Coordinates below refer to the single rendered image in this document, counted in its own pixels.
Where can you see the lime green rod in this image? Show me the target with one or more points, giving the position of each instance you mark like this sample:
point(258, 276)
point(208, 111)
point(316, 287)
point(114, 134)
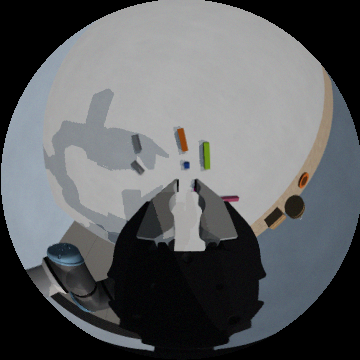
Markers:
point(206, 151)

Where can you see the dark pink rod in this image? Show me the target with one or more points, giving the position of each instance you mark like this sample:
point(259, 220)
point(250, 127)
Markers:
point(230, 198)

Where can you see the dark grey rod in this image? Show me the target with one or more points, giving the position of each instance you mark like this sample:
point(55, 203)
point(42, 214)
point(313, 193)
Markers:
point(136, 142)
point(137, 167)

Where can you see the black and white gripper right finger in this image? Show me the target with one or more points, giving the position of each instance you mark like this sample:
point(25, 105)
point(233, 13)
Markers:
point(221, 223)

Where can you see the orange rod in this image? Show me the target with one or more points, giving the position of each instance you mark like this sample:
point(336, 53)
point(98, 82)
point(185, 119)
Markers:
point(182, 139)

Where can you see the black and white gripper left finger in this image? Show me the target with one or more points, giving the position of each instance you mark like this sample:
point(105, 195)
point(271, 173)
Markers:
point(151, 224)

